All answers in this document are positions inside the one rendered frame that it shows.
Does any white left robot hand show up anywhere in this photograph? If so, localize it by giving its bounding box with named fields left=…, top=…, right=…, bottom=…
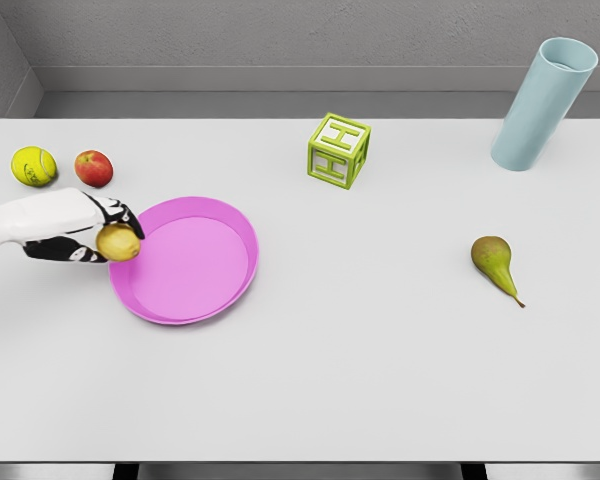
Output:
left=0, top=187, right=146, bottom=266

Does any yellow lemon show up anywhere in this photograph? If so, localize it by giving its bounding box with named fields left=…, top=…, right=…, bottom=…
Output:
left=95, top=222, right=142, bottom=263

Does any pink round plate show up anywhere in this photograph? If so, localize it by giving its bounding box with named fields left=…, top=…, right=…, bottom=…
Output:
left=108, top=196, right=260, bottom=327

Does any yellow-green tennis ball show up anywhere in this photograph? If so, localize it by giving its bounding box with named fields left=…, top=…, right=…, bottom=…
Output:
left=11, top=145, right=59, bottom=188

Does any red apple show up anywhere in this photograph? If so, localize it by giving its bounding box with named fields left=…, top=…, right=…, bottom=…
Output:
left=74, top=149, right=115, bottom=189

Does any green letter H block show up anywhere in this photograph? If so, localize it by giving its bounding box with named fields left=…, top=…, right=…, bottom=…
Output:
left=307, top=112, right=373, bottom=192

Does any green pear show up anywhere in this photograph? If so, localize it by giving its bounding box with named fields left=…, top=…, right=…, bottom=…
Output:
left=470, top=235, right=527, bottom=309

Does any light blue tall cup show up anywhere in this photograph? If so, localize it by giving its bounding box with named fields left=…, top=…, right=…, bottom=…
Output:
left=489, top=37, right=600, bottom=172

